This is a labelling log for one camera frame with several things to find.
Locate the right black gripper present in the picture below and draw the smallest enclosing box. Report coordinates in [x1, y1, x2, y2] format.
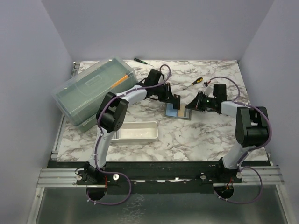
[186, 91, 217, 112]

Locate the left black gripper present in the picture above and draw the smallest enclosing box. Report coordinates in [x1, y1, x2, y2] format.
[152, 83, 176, 104]

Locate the gold tan credit card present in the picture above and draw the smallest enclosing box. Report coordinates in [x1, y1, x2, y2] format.
[178, 104, 185, 118]

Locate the white rectangular tray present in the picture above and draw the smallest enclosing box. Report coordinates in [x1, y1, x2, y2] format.
[111, 121, 158, 145]

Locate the blue credit card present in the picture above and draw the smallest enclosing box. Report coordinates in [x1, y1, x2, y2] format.
[165, 103, 178, 117]

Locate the black front mounting rail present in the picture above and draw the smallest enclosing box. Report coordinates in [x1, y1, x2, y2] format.
[48, 160, 246, 194]

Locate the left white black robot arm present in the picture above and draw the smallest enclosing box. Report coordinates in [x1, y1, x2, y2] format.
[84, 64, 180, 184]

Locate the translucent green plastic toolbox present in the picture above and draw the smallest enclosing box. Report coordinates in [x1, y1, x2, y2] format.
[52, 57, 138, 132]

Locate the small green black screwdriver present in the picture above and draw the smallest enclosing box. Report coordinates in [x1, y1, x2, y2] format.
[134, 57, 153, 67]

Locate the orange pencil in toolbox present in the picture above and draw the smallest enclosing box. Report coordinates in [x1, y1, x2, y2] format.
[111, 74, 129, 88]

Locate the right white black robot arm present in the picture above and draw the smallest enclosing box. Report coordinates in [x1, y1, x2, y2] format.
[186, 84, 272, 183]

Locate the yellow black handle screwdriver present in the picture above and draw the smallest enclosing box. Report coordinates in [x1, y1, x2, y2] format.
[184, 77, 203, 90]

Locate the grey card holder wallet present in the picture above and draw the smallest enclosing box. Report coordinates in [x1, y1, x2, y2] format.
[164, 103, 192, 120]

